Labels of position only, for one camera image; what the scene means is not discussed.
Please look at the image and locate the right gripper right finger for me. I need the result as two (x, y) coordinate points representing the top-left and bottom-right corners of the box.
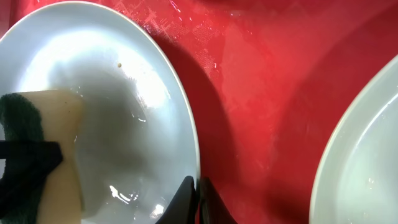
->
(200, 177), (237, 224)

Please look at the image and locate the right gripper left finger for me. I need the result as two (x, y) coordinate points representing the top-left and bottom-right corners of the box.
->
(156, 176), (197, 224)

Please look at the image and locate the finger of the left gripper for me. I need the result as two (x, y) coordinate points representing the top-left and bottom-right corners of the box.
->
(1, 141), (63, 218)

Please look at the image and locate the green yellow sponge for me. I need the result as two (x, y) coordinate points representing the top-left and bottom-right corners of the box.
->
(1, 90), (83, 224)

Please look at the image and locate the light blue front plate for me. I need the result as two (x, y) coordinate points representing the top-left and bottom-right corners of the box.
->
(1, 1), (200, 223)

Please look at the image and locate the light blue plate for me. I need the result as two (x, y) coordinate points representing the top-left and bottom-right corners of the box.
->
(309, 58), (397, 224)
(1, 1), (200, 223)

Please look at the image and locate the red plastic tray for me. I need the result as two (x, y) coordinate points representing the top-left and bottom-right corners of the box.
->
(1, 0), (397, 223)

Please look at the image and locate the light blue right plate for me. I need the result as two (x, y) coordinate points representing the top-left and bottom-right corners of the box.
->
(309, 58), (397, 224)

